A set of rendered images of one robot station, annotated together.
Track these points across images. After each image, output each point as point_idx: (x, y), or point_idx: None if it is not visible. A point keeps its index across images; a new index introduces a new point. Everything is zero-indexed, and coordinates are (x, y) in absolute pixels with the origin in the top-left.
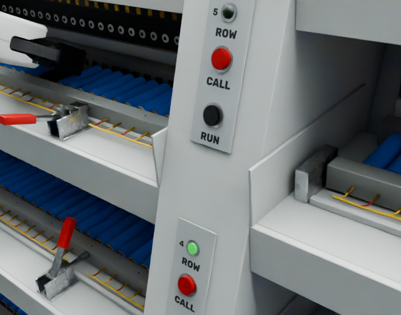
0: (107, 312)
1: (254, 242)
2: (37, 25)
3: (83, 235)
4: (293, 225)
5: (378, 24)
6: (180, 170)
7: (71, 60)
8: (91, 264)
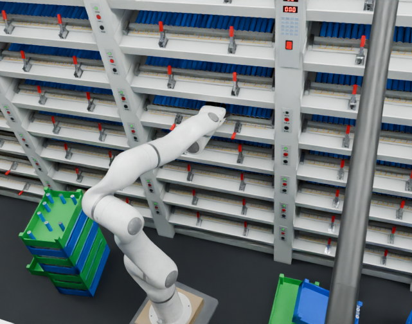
0: (258, 161)
1: (299, 144)
2: (224, 110)
3: (237, 144)
4: (305, 139)
5: (316, 112)
6: (279, 136)
7: (225, 107)
8: (243, 150)
